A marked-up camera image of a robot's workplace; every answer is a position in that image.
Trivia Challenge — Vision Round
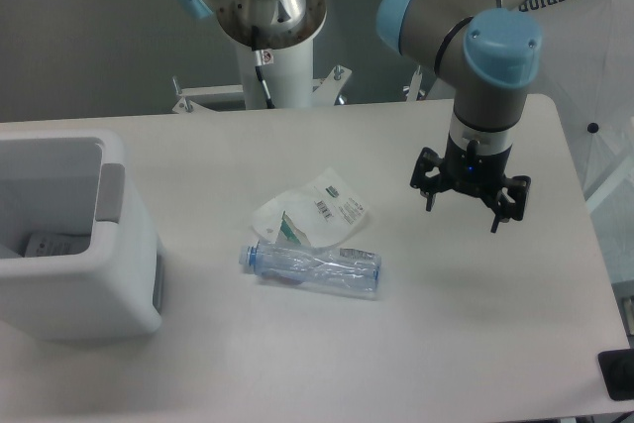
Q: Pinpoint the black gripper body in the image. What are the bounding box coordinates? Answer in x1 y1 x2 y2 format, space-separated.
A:
410 131 531 221

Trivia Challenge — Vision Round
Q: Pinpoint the white plastic wrapper bag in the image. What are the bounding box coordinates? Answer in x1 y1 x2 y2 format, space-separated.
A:
252 167 369 248

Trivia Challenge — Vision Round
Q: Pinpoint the crushed clear plastic bottle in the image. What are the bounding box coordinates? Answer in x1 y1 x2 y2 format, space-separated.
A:
239 241 382 299

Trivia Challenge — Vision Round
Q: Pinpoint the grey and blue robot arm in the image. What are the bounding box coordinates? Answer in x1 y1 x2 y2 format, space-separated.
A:
177 0 542 224

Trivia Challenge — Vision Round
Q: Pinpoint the white trash can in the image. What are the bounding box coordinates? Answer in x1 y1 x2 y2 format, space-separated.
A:
1 130 163 340

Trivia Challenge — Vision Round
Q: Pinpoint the white paper trash in bin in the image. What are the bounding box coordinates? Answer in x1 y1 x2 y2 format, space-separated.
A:
24 231 90 258

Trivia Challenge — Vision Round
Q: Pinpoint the black device at table edge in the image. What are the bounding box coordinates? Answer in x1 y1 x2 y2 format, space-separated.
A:
597 349 633 401

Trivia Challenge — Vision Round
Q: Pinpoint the white umbrella with lettering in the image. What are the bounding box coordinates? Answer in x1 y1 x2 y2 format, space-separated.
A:
518 0 633 300

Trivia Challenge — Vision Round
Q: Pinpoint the white metal base frame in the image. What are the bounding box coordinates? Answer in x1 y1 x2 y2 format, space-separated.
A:
171 64 427 114

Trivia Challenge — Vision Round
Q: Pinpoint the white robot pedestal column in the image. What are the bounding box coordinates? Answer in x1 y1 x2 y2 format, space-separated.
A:
234 40 313 110

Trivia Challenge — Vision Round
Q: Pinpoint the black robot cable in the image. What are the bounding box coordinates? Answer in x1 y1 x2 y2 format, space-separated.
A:
250 26 276 110

